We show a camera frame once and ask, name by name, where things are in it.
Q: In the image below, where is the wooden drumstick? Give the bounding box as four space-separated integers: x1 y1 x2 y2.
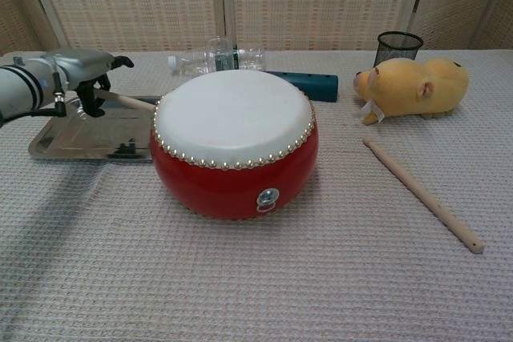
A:
94 89 156 111
362 136 486 255

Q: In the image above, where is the red and white drum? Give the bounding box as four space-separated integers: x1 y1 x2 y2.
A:
149 69 320 222

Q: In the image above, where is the silver metal tray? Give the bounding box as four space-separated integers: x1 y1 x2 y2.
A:
27 95 161 163

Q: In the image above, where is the teal block with holes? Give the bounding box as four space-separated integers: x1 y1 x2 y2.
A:
264 70 340 103

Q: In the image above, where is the clear plastic cup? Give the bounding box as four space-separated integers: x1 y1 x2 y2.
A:
206 36 236 73

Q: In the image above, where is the clear plastic water bottle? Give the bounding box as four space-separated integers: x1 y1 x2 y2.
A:
167 47 268 77

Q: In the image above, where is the beige woven tablecloth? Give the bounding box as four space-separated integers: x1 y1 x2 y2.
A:
0 50 513 342

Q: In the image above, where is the yellow plush toy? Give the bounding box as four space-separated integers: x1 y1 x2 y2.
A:
352 56 470 126

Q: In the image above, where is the black mesh pen cup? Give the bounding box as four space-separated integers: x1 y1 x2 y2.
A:
376 31 425 67

